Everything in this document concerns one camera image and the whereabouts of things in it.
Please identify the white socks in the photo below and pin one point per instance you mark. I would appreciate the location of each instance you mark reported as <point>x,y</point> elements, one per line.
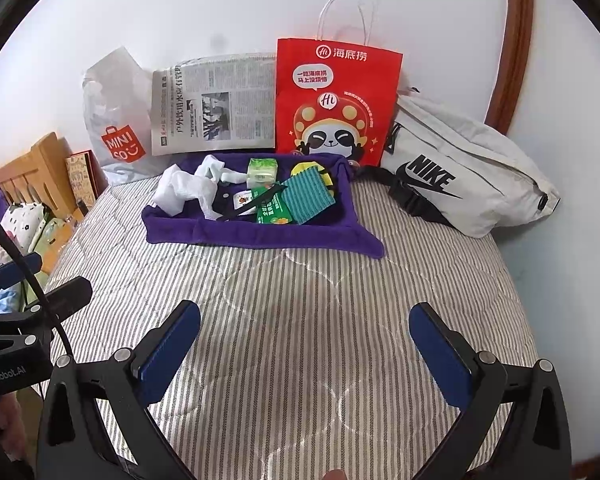
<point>180,190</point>

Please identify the white waist bag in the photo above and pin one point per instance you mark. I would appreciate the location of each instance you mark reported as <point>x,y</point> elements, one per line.
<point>470,170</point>

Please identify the yellow cloth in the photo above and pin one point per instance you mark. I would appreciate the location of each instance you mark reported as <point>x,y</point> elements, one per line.
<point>305,166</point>

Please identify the wooden door frame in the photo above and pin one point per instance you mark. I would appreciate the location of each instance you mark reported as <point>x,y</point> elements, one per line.
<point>517,50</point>

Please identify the wooden headboard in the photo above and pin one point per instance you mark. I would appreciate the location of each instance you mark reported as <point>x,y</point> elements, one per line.
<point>25,165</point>

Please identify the green printed packet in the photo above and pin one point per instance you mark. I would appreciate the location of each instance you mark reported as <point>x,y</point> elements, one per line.
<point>275,210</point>

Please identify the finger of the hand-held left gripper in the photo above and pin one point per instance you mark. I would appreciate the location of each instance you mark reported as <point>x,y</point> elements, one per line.
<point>10,271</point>
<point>65,297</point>

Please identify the purple fleece blanket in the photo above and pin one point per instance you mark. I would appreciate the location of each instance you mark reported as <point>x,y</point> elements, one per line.
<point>260,237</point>

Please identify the colourful printed blanket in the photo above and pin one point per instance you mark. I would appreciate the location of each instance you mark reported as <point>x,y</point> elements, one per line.
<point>0,305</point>

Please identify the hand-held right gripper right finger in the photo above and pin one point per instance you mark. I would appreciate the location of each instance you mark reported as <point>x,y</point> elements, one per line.
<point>440,355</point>

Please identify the white floral pillow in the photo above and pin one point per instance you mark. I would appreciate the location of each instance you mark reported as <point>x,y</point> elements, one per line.
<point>22,222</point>

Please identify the brown patterned notebook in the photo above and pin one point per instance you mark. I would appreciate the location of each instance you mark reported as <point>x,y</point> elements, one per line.
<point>84,175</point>

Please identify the teal striped cloth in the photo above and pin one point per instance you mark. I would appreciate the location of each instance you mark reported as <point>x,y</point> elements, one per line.
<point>310,197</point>

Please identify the folded newspaper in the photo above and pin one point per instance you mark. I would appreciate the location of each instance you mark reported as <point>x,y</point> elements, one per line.
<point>215,105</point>

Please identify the light green blanket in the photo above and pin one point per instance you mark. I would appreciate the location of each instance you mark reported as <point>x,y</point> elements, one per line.
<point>47,250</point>

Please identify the red paper carrier bag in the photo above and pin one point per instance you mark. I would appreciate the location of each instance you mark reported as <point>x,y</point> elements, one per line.
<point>337,100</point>

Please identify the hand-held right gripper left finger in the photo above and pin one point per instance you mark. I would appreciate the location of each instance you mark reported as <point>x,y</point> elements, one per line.
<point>167,350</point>

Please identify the green tissue packet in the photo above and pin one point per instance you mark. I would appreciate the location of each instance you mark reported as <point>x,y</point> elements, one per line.
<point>261,172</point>

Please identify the white plastic shopping bag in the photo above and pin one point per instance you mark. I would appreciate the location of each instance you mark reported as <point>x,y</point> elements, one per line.
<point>115,110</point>

